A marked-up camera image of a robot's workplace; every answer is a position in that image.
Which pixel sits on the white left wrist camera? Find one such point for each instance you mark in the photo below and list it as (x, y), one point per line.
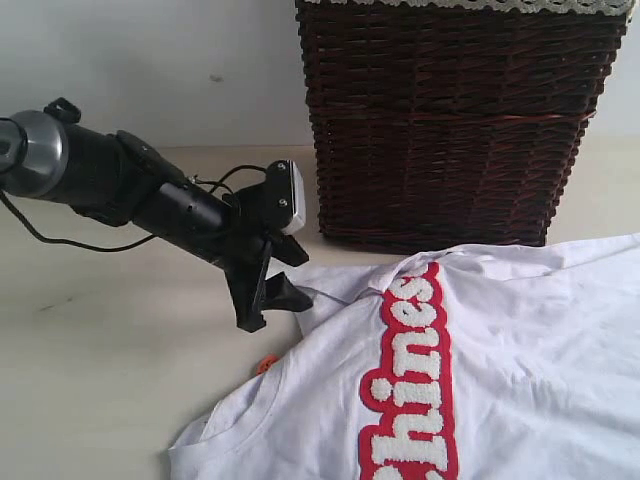
(285, 204)

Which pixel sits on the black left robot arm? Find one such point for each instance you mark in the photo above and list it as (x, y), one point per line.
(118, 179)

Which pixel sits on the dark brown wicker basket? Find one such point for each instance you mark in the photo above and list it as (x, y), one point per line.
(435, 127)

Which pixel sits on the white t-shirt red lettering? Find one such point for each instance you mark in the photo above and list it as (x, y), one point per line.
(476, 362)

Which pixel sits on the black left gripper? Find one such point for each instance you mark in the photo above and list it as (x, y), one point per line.
(247, 252)

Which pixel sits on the small orange tag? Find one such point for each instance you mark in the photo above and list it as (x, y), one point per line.
(265, 364)

